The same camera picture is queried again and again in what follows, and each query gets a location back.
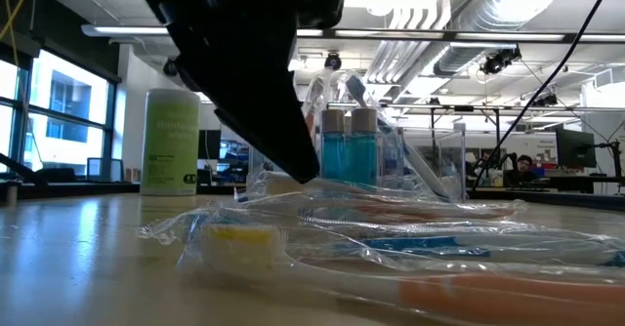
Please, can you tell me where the teal mouthwash bottle white cap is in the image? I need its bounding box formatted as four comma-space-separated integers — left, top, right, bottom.
320, 108, 348, 181
350, 106, 379, 186

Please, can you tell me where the blue toothbrush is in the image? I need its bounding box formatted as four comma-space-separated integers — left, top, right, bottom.
292, 216, 625, 242
341, 70, 453, 201
139, 207, 625, 271

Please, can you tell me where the black monitor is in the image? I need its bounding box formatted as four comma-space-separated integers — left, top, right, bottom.
197, 129, 223, 161
555, 127, 598, 170

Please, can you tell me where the green wipes canister white lid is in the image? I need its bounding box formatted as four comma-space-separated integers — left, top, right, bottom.
140, 88, 201, 197

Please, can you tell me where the long fluorescent light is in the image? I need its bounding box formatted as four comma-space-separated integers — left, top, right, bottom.
81, 22, 170, 38

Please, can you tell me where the clear acrylic organizer box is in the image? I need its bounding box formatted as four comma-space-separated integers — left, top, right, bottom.
246, 125, 468, 203

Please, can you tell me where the person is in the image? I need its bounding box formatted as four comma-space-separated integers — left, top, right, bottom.
474, 148, 493, 177
505, 153, 541, 189

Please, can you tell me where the small black camera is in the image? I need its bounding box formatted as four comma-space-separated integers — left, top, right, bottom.
323, 51, 344, 72

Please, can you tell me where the black camera on rig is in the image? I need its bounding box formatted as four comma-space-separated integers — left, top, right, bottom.
479, 46, 522, 76

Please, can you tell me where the silver air duct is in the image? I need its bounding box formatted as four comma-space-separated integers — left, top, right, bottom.
432, 0, 575, 77

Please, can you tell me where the thin black cable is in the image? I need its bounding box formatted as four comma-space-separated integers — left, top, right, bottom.
470, 0, 619, 191

